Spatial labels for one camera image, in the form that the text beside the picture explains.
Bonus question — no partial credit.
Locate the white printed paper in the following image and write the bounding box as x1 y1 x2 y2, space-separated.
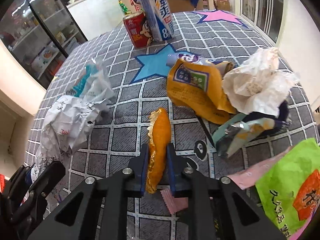
31 95 101 181

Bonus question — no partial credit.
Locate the orange crinkled snack wrapper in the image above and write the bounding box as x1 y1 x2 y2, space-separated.
145 107 171 194

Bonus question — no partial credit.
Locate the white paper bag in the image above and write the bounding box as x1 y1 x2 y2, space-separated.
222 47 299 117

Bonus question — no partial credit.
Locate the pink paper scrap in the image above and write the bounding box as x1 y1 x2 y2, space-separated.
161 146 293 215

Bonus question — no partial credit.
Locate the green persimmon snack bag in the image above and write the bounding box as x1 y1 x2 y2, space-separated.
255 138 319 239

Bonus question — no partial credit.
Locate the silver teal foil wrapper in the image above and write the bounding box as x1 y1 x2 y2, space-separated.
212 100 291 158

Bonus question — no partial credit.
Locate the grey checkered star tablecloth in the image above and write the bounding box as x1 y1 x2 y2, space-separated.
23 10 320 240

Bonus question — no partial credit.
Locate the crumpled teal white wrapper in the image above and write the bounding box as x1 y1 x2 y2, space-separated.
65 58 115 112

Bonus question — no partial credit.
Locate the yellow orange snack bag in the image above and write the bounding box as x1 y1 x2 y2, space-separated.
167 59 237 125

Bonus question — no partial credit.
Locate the glass door display fridge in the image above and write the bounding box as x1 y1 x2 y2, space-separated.
1 0 87 88

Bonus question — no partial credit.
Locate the red drink can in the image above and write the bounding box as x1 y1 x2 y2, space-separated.
123 11 153 48

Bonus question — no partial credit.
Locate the white counter cabinet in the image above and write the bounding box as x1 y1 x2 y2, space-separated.
67 0 124 40

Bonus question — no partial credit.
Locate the glass balcony door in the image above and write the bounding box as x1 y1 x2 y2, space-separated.
240 0 284 43

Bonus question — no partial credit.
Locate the tall blue white can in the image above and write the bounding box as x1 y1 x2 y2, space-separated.
139 0 174 42

